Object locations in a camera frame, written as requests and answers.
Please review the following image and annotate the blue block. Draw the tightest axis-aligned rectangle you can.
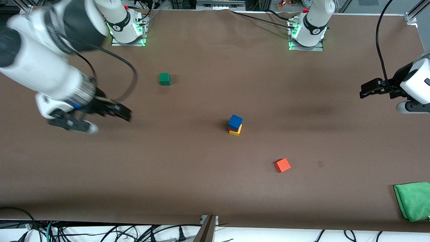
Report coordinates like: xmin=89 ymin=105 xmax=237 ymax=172
xmin=228 ymin=115 xmax=243 ymax=131

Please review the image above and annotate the orange block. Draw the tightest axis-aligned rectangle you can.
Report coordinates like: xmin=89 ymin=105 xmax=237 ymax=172
xmin=274 ymin=158 xmax=291 ymax=173

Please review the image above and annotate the green cloth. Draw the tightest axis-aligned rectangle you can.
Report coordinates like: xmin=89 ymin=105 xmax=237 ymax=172
xmin=394 ymin=182 xmax=430 ymax=222

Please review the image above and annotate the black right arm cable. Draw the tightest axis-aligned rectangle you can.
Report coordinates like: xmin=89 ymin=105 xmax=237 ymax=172
xmin=72 ymin=45 xmax=138 ymax=103

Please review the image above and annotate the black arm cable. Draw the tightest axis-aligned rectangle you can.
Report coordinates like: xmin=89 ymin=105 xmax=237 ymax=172
xmin=375 ymin=0 xmax=394 ymax=84
xmin=72 ymin=45 xmax=138 ymax=103

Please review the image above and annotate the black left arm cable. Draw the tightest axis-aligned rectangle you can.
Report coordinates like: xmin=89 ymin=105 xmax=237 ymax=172
xmin=375 ymin=0 xmax=394 ymax=84

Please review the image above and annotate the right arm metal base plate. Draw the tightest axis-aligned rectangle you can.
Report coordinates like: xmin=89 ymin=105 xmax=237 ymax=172
xmin=111 ymin=15 xmax=148 ymax=47

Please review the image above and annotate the thin black cable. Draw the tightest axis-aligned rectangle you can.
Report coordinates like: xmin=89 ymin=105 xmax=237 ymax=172
xmin=230 ymin=10 xmax=293 ymax=29

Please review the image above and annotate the aluminium post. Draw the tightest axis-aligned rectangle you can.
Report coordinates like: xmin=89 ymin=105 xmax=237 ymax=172
xmin=193 ymin=215 xmax=219 ymax=242

